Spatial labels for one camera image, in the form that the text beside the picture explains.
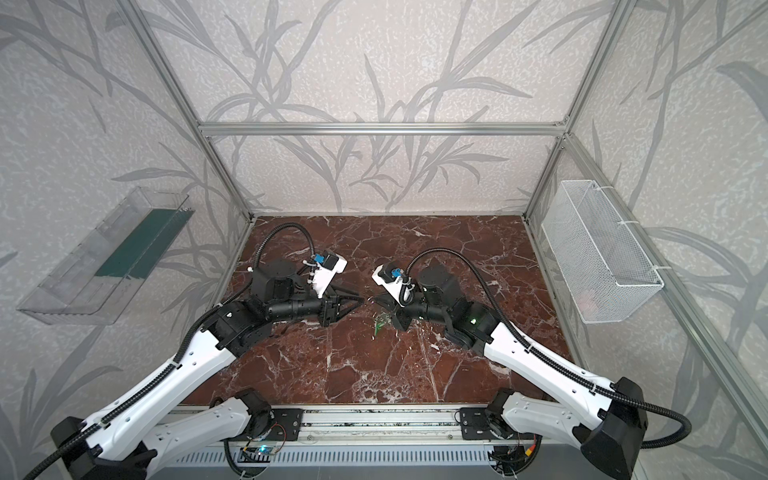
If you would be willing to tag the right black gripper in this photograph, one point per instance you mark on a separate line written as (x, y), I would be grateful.
(405, 313)

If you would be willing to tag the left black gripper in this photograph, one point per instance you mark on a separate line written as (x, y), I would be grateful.
(327, 309)

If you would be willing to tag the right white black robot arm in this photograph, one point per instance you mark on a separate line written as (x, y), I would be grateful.
(579, 410)

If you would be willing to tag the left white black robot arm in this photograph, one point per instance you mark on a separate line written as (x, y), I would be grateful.
(215, 341)

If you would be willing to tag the green circuit board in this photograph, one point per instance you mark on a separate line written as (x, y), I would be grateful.
(260, 454)

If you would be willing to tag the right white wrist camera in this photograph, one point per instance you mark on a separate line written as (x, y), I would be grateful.
(395, 281)

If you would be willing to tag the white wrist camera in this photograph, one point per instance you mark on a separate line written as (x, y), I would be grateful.
(395, 281)
(323, 268)

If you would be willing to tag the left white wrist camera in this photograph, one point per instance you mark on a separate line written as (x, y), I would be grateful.
(323, 268)

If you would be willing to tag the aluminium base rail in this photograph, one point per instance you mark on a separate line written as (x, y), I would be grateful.
(378, 423)

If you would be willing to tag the white wire mesh basket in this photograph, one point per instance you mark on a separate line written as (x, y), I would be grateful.
(608, 274)

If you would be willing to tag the clear plastic wall bin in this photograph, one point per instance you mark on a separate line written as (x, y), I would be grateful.
(95, 282)

